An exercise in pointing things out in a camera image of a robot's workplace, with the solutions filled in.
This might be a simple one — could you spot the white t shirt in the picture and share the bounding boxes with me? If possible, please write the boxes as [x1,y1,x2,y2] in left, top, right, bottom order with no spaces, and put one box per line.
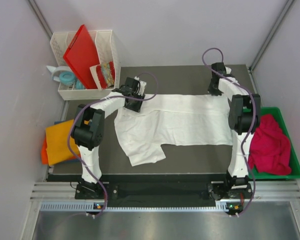
[114,94,233,167]

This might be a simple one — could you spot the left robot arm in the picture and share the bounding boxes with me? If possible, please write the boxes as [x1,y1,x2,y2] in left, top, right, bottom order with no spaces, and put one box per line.
[71,77,147,200]

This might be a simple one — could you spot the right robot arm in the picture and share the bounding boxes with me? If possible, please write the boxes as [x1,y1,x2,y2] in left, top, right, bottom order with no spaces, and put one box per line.
[208,62,261,198]

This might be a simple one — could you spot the red patterned booklet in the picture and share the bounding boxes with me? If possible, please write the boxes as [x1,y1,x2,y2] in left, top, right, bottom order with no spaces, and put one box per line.
[89,61,116,90]

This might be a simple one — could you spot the white file organizer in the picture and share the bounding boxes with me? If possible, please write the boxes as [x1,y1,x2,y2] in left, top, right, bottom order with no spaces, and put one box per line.
[50,30,121,101]

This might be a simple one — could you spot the red plastic folder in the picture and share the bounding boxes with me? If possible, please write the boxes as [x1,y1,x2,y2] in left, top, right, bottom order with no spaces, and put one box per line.
[63,24,100,89]

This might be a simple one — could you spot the light blue headphones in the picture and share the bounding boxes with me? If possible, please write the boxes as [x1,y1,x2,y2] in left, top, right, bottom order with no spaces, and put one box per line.
[46,65,85,90]

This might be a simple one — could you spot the pink t shirt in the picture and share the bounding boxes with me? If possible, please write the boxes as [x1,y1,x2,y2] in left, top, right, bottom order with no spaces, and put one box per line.
[248,114,292,176]

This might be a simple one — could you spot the green plastic bin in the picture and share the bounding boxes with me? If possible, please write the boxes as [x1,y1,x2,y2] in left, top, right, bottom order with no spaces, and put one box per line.
[251,107,300,180]

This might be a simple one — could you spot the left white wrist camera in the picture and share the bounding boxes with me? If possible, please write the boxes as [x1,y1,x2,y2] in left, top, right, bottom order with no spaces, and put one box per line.
[134,76,147,96]

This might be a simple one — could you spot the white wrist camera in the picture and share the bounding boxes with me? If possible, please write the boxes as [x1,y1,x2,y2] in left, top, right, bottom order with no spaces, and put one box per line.
[134,76,147,96]
[224,66,234,78]

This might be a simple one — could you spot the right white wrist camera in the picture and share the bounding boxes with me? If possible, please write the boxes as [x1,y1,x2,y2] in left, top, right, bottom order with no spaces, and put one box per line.
[224,66,234,78]

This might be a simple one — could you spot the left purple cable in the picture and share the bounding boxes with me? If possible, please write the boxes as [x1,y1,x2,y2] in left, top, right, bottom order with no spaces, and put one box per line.
[67,72,159,216]

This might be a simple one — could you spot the purple cable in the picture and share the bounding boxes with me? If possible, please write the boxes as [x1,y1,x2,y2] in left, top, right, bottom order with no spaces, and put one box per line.
[201,48,262,216]
[67,72,159,216]

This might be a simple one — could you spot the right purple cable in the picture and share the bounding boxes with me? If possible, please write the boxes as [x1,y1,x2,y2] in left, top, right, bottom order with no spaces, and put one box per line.
[201,48,262,216]

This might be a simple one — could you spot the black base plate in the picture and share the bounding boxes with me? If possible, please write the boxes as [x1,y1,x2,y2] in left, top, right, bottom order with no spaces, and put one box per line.
[47,173,253,201]

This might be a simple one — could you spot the white cable duct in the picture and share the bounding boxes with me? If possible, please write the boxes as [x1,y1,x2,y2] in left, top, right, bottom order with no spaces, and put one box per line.
[40,201,239,213]

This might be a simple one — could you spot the aluminium frame rail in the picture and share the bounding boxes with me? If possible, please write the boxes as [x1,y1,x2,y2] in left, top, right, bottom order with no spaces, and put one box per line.
[248,0,296,74]

